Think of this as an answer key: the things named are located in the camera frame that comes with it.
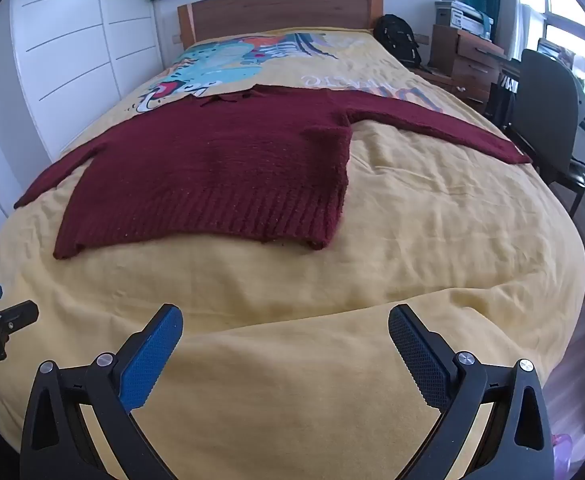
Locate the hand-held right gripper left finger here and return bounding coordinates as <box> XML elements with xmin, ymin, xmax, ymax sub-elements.
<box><xmin>20</xmin><ymin>304</ymin><xmax>183</xmax><ymax>480</ymax></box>

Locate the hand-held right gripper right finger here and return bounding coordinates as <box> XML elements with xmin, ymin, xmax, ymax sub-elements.
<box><xmin>389</xmin><ymin>304</ymin><xmax>556</xmax><ymax>480</ymax></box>

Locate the maroon knitted sweater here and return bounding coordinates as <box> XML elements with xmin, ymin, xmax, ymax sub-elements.
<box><xmin>14</xmin><ymin>85</ymin><xmax>532</xmax><ymax>261</ymax></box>

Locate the yellow printed bedspread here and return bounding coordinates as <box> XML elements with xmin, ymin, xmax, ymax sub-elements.
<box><xmin>0</xmin><ymin>30</ymin><xmax>585</xmax><ymax>480</ymax></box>

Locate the black bag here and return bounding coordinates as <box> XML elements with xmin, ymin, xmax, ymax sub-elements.
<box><xmin>487</xmin><ymin>80</ymin><xmax>516</xmax><ymax>126</ymax></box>

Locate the white wardrobe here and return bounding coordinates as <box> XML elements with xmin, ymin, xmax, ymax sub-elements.
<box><xmin>0</xmin><ymin>0</ymin><xmax>173</xmax><ymax>211</ymax></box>

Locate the grey office chair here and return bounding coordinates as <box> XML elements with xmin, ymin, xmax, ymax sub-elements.
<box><xmin>503</xmin><ymin>49</ymin><xmax>585</xmax><ymax>216</ymax></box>

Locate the wooden drawer unit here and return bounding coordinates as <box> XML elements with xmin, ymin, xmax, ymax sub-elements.
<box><xmin>430</xmin><ymin>24</ymin><xmax>506</xmax><ymax>106</ymax></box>

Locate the black backpack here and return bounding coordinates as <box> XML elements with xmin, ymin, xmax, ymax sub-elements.
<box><xmin>373</xmin><ymin>14</ymin><xmax>420</xmax><ymax>67</ymax></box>

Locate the grey printer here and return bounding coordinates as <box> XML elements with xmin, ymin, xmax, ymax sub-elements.
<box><xmin>433</xmin><ymin>0</ymin><xmax>494</xmax><ymax>40</ymax></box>

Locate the wooden headboard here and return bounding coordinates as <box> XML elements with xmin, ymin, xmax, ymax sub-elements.
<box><xmin>177</xmin><ymin>0</ymin><xmax>384</xmax><ymax>50</ymax></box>

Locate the window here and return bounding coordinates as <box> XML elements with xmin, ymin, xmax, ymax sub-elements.
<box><xmin>537</xmin><ymin>0</ymin><xmax>585</xmax><ymax>131</ymax></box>

